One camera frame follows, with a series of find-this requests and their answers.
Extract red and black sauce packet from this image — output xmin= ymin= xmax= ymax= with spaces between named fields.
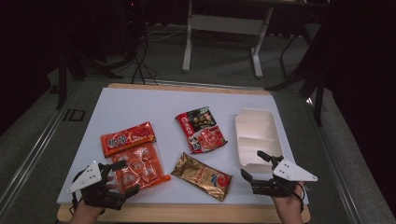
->
xmin=175 ymin=106 xmax=229 ymax=155

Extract white table mat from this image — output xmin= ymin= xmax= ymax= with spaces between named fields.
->
xmin=56 ymin=87 xmax=310 ymax=205

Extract metal floor rail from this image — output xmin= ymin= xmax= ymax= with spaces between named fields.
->
xmin=0 ymin=79 xmax=82 ymax=213
xmin=306 ymin=96 xmax=366 ymax=224

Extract gold foil packet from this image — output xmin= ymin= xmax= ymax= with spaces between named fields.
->
xmin=170 ymin=151 xmax=233 ymax=203

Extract black floor cables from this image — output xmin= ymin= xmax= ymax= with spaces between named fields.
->
xmin=129 ymin=31 xmax=160 ymax=86

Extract person's left hand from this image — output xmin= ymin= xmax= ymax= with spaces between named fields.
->
xmin=72 ymin=175 xmax=120 ymax=218

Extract person's right hand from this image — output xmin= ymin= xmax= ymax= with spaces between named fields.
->
xmin=272 ymin=181 xmax=306 ymax=220

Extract white compartment box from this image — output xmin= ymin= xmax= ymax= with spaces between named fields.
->
xmin=234 ymin=107 xmax=285 ymax=174

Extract white floor cable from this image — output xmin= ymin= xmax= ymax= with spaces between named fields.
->
xmin=145 ymin=27 xmax=189 ymax=43

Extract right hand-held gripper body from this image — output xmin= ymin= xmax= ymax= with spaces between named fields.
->
xmin=251 ymin=158 xmax=318 ymax=199

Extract orange snack packet clear window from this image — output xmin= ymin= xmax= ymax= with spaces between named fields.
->
xmin=100 ymin=121 xmax=172 ymax=194

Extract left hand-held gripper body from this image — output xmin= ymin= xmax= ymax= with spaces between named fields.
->
xmin=66 ymin=161 xmax=127 ymax=212

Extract black tripod stand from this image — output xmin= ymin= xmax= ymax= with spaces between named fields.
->
xmin=55 ymin=43 xmax=125 ymax=110

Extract black angled stand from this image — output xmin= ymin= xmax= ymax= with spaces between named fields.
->
xmin=264 ymin=18 xmax=332 ymax=127

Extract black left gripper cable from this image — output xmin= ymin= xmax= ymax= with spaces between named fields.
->
xmin=70 ymin=169 xmax=88 ymax=216

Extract white desk frame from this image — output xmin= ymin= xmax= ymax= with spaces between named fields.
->
xmin=181 ymin=0 xmax=331 ymax=79

